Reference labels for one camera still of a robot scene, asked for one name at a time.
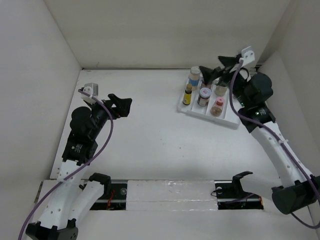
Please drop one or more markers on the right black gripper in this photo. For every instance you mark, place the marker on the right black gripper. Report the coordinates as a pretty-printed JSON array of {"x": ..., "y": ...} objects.
[{"x": 209, "y": 74}]

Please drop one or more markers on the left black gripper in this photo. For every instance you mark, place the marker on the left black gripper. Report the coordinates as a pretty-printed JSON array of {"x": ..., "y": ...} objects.
[{"x": 122, "y": 105}]

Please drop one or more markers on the black lid cream jar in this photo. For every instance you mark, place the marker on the black lid cream jar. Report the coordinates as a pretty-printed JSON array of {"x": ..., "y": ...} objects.
[{"x": 220, "y": 88}]

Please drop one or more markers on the white lid red logo jar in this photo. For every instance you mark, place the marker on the white lid red logo jar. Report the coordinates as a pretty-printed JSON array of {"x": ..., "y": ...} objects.
[{"x": 204, "y": 85}]

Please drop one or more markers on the blue label silver lid jar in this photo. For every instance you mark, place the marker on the blue label silver lid jar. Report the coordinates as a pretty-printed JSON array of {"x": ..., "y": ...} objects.
[{"x": 194, "y": 77}]

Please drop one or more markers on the red logo dark jar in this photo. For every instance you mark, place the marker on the red logo dark jar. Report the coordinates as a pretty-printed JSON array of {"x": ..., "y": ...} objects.
[{"x": 204, "y": 96}]

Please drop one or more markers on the pink lid spice jar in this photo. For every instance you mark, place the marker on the pink lid spice jar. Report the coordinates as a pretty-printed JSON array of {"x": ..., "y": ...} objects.
[{"x": 217, "y": 107}]

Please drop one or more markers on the yellow label brown cap bottle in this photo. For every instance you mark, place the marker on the yellow label brown cap bottle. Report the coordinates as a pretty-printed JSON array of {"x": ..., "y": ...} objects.
[{"x": 187, "y": 94}]

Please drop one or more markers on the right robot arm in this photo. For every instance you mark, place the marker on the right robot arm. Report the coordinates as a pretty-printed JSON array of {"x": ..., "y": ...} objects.
[{"x": 286, "y": 203}]

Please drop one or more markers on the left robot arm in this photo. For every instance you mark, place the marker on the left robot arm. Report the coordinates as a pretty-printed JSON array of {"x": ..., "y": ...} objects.
[{"x": 69, "y": 201}]

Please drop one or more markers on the white divided organizer tray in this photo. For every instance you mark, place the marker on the white divided organizer tray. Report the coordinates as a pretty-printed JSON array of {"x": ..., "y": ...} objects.
[{"x": 226, "y": 118}]

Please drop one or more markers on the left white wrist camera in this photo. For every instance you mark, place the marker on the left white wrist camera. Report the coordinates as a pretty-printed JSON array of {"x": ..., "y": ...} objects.
[{"x": 88, "y": 91}]

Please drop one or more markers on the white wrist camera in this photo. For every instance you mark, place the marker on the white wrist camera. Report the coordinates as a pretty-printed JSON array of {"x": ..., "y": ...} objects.
[
  {"x": 88, "y": 91},
  {"x": 246, "y": 55}
]

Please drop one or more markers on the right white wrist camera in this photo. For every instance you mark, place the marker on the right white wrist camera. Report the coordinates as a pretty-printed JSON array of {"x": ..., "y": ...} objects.
[{"x": 246, "y": 55}]

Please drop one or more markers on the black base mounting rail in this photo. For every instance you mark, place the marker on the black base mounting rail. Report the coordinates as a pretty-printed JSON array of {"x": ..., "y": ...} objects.
[{"x": 176, "y": 196}]

